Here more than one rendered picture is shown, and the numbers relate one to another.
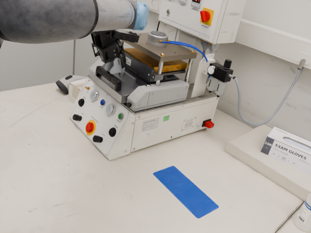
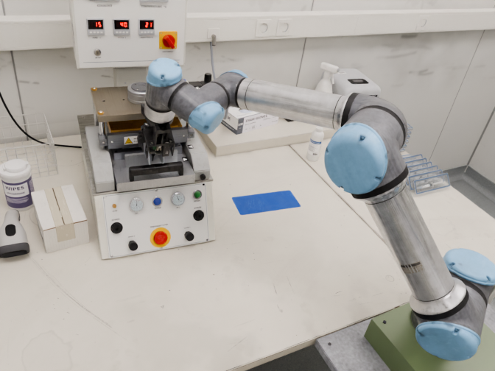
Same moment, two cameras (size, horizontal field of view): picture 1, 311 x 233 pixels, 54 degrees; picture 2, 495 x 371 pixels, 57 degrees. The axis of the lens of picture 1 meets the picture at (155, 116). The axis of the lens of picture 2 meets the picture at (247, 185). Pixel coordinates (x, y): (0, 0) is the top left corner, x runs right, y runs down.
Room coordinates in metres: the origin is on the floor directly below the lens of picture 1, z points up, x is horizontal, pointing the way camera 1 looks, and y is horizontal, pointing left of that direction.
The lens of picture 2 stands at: (0.46, 1.11, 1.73)
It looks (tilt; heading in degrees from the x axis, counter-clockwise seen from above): 36 degrees down; 287
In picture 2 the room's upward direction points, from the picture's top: 9 degrees clockwise
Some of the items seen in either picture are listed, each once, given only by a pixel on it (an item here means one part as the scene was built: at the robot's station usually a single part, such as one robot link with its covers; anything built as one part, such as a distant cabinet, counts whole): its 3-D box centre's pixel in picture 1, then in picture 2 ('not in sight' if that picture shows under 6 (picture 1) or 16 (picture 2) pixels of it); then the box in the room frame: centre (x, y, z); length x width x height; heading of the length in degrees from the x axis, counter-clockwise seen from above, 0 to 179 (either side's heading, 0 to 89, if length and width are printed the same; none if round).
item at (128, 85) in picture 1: (138, 78); (146, 150); (1.11, 0.10, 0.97); 0.30 x 0.22 x 0.08; 134
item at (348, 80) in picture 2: not in sight; (348, 93); (0.68, -0.95, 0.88); 0.25 x 0.20 x 0.17; 133
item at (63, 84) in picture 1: (77, 82); (10, 228); (1.36, 0.41, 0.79); 0.20 x 0.08 x 0.08; 139
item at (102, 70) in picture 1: (108, 77); (156, 171); (1.02, 0.20, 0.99); 0.15 x 0.02 x 0.04; 44
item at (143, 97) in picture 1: (157, 95); (191, 149); (1.00, 0.01, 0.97); 0.26 x 0.05 x 0.07; 134
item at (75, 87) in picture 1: (92, 92); (60, 217); (1.27, 0.31, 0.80); 0.19 x 0.13 x 0.09; 139
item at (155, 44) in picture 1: (164, 50); (146, 101); (1.16, 0.01, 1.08); 0.31 x 0.24 x 0.13; 44
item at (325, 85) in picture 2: not in sight; (324, 91); (0.77, -0.81, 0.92); 0.09 x 0.08 x 0.25; 167
